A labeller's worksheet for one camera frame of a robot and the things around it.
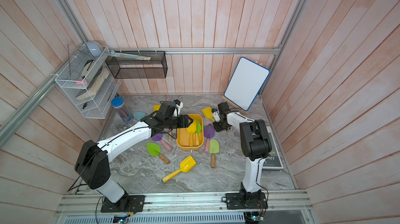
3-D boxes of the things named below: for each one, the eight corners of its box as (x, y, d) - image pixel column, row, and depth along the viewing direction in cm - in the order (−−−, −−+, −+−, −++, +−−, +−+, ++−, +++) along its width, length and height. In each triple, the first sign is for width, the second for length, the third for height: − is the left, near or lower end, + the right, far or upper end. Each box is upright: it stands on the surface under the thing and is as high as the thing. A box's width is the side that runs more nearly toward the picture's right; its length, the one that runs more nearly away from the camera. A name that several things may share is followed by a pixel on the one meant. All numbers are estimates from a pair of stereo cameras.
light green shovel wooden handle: (210, 167, 87) (210, 166, 85) (208, 140, 97) (208, 138, 96) (221, 168, 87) (221, 166, 85) (218, 140, 97) (218, 138, 96)
